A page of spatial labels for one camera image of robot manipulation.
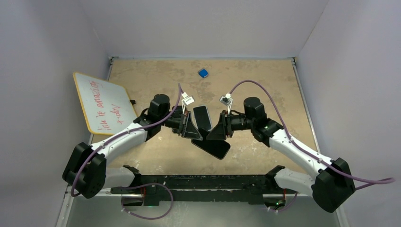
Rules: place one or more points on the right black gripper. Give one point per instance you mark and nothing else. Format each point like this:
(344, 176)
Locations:
(219, 132)

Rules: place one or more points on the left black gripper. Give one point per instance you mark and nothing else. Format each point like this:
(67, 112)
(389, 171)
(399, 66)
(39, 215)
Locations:
(187, 130)

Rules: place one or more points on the light blue phone case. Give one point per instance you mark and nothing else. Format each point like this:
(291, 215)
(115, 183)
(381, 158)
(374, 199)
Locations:
(202, 117)

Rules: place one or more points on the black phone with camera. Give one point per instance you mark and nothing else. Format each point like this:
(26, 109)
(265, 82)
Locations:
(178, 111)

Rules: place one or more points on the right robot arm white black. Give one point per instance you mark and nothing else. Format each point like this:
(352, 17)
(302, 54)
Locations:
(322, 179)

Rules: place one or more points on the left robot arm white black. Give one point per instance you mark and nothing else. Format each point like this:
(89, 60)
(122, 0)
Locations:
(86, 171)

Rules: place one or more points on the blue eraser block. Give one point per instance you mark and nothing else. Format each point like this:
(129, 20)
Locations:
(203, 73)

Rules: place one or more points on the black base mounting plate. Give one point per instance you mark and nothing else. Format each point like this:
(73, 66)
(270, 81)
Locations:
(253, 189)

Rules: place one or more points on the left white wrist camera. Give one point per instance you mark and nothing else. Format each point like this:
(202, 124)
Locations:
(186, 100)

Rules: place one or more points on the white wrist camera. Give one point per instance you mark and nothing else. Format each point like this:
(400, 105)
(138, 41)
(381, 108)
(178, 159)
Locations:
(186, 100)
(227, 101)

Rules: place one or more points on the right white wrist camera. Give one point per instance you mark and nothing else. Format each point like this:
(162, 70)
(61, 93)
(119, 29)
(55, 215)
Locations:
(227, 101)

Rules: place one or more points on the white whiteboard yellow frame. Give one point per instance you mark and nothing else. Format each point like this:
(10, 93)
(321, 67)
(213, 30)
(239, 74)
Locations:
(106, 106)

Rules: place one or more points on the aluminium frame rail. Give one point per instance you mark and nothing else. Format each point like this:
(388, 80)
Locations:
(116, 210)

